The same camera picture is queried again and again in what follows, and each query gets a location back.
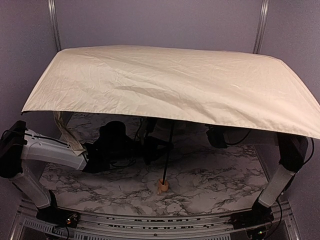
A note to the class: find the right aluminium frame post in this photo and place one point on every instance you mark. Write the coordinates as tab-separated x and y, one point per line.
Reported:
261	27

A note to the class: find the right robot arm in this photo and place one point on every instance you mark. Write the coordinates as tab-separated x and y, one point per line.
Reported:
292	151

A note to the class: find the aluminium frame post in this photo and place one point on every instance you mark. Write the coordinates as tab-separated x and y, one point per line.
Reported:
261	27
54	24

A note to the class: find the aluminium front rail base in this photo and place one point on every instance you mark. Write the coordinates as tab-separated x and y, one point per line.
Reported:
102	226

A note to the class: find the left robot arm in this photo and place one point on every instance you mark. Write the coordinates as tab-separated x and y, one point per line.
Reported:
19	144

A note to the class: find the beige folding umbrella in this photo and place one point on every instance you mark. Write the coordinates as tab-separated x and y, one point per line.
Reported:
222	88

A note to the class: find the left aluminium frame post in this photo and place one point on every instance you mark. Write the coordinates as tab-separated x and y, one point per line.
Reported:
54	24

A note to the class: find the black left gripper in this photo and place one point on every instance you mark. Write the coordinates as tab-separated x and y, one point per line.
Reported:
155	149

